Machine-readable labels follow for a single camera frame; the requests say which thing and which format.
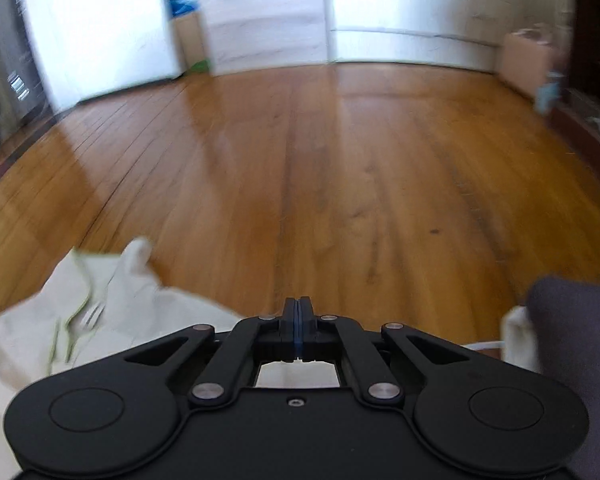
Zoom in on dark wooden shelf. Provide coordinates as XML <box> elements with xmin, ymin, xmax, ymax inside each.
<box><xmin>550</xmin><ymin>0</ymin><xmax>600</xmax><ymax>182</ymax></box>

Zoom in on white folded cloth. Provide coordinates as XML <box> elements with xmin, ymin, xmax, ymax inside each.
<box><xmin>501</xmin><ymin>305</ymin><xmax>544</xmax><ymax>374</ymax></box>

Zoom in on dark plastic-wrapped cabinet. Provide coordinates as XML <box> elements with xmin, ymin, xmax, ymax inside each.
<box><xmin>0</xmin><ymin>0</ymin><xmax>46</xmax><ymax>137</ymax></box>

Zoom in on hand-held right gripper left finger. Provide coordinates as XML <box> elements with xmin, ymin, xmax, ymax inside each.
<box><xmin>125</xmin><ymin>297</ymin><xmax>298</xmax><ymax>409</ymax></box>

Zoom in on cardboard box with green base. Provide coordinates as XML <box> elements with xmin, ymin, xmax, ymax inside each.
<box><xmin>172</xmin><ymin>11</ymin><xmax>214</xmax><ymax>76</ymax></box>

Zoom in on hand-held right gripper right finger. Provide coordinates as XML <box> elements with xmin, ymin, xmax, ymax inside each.
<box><xmin>298</xmin><ymin>297</ymin><xmax>472</xmax><ymax>408</ymax></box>

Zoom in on blue and white item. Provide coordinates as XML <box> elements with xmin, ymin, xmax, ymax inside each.
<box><xmin>165</xmin><ymin>0</ymin><xmax>201</xmax><ymax>19</ymax></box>

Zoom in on dark grey folded garment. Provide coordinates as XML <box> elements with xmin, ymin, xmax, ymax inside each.
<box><xmin>525</xmin><ymin>267</ymin><xmax>600</xmax><ymax>480</ymax></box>

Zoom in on light blue item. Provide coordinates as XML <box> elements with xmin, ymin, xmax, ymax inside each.
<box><xmin>534</xmin><ymin>71</ymin><xmax>565</xmax><ymax>114</ymax></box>

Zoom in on white door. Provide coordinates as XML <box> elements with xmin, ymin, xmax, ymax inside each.
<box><xmin>17</xmin><ymin>0</ymin><xmax>186</xmax><ymax>111</ymax></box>

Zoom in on cream garment with monster patch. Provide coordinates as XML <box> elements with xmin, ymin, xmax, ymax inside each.
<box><xmin>0</xmin><ymin>237</ymin><xmax>251</xmax><ymax>480</ymax></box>

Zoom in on tan cardboard box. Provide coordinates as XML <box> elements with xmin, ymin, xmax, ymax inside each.
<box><xmin>496</xmin><ymin>27</ymin><xmax>556</xmax><ymax>99</ymax></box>

